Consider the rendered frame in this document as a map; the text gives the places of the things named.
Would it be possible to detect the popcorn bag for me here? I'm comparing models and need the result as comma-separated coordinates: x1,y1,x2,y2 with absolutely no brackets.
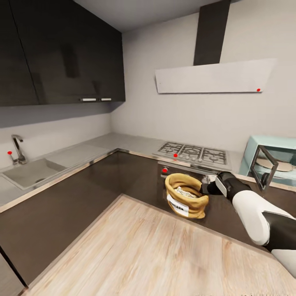
165,173,209,219

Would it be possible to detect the microwave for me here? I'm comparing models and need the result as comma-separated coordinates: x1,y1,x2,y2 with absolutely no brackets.
244,133,296,194

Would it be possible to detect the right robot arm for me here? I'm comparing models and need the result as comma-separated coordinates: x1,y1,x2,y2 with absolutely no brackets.
201,172,296,279

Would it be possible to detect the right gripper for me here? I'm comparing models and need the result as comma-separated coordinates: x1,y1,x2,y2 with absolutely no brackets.
201,183,223,196

